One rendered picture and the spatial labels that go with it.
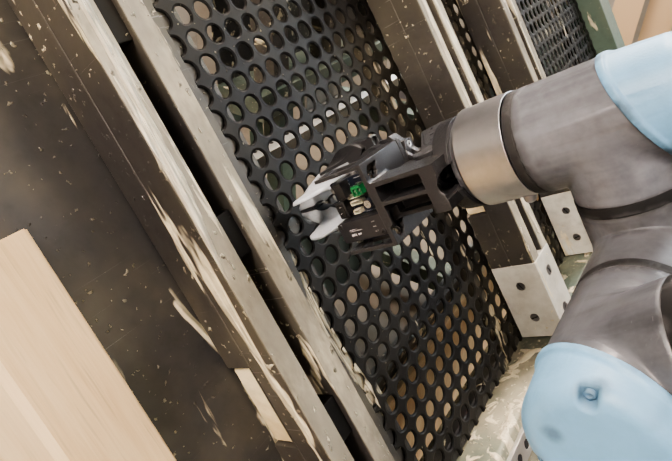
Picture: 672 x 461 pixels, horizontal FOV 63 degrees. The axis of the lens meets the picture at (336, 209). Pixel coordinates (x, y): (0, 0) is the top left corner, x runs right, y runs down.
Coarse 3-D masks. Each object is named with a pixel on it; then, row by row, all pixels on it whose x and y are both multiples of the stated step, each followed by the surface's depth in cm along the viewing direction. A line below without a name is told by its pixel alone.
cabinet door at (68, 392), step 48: (0, 240) 36; (0, 288) 36; (48, 288) 38; (0, 336) 35; (48, 336) 37; (0, 384) 35; (48, 384) 37; (96, 384) 39; (0, 432) 34; (48, 432) 36; (96, 432) 38; (144, 432) 40
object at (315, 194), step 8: (336, 168) 51; (320, 176) 53; (312, 184) 54; (320, 184) 53; (328, 184) 50; (312, 192) 50; (320, 192) 50; (328, 192) 53; (296, 200) 51; (304, 200) 50; (312, 200) 55; (320, 200) 55; (304, 208) 56
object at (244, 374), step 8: (240, 368) 48; (248, 368) 47; (240, 376) 48; (248, 376) 47; (248, 384) 48; (256, 384) 47; (248, 392) 48; (256, 392) 48; (256, 400) 48; (264, 400) 48; (264, 408) 48; (272, 408) 47; (264, 416) 49; (272, 416) 48; (272, 424) 49; (280, 424) 48; (272, 432) 49; (280, 432) 48; (288, 440) 48
